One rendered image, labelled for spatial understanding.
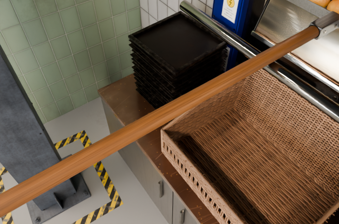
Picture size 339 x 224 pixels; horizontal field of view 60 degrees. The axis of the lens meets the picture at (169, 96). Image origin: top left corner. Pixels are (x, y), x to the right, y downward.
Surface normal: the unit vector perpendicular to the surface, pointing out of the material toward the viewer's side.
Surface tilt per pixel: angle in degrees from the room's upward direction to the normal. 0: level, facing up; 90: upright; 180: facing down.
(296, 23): 70
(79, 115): 0
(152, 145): 0
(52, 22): 90
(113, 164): 0
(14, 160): 90
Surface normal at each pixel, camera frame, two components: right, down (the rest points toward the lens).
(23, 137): 0.53, 0.63
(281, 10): -0.76, 0.18
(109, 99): 0.00, -0.67
